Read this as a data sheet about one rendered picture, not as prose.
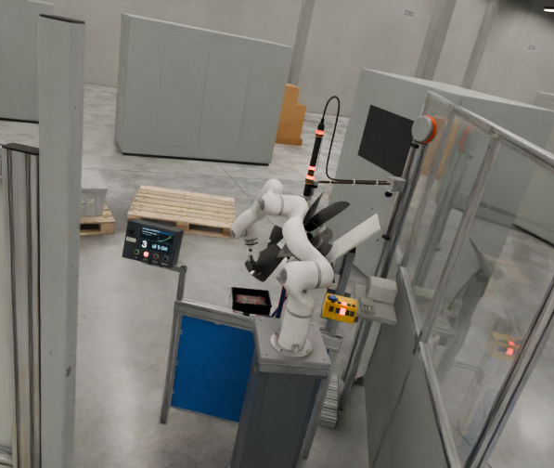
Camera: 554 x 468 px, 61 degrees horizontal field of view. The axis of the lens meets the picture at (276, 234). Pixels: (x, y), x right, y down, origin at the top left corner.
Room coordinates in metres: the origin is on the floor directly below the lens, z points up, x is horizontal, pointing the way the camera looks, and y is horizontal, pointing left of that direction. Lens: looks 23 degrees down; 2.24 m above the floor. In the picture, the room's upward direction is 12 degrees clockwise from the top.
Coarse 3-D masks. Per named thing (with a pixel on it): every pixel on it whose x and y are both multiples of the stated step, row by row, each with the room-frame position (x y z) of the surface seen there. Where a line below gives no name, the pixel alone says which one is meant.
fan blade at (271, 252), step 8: (272, 248) 2.53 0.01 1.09; (280, 248) 2.52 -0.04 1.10; (264, 256) 2.49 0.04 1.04; (272, 256) 2.48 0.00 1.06; (248, 264) 2.49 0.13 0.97; (264, 264) 2.45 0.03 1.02; (272, 264) 2.44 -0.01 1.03; (256, 272) 2.41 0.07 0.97; (264, 272) 2.40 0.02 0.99; (272, 272) 2.40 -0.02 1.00; (264, 280) 2.35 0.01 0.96
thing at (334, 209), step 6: (330, 204) 2.44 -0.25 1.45; (336, 204) 2.49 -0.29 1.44; (342, 204) 2.55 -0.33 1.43; (348, 204) 2.59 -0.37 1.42; (324, 210) 2.49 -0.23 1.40; (330, 210) 2.53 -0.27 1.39; (336, 210) 2.56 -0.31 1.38; (342, 210) 2.60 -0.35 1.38; (318, 216) 2.53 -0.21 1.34; (324, 216) 2.56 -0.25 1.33; (330, 216) 2.58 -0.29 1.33; (312, 222) 2.55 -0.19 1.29; (318, 222) 2.57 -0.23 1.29; (324, 222) 2.59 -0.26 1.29
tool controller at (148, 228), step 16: (128, 224) 2.13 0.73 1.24; (144, 224) 2.14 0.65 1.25; (160, 224) 2.23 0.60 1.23; (128, 240) 2.11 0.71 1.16; (160, 240) 2.11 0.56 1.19; (176, 240) 2.12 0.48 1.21; (128, 256) 2.09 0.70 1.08; (144, 256) 2.09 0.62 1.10; (160, 256) 2.09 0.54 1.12; (176, 256) 2.15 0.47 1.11
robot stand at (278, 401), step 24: (264, 384) 1.65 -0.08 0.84; (288, 384) 1.66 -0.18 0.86; (312, 384) 1.69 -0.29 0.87; (264, 408) 1.65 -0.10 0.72; (288, 408) 1.67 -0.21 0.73; (312, 408) 1.73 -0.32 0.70; (240, 432) 1.79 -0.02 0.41; (264, 432) 1.65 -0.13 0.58; (288, 432) 1.68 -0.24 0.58; (240, 456) 1.68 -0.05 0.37; (264, 456) 1.66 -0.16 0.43; (288, 456) 1.68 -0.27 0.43
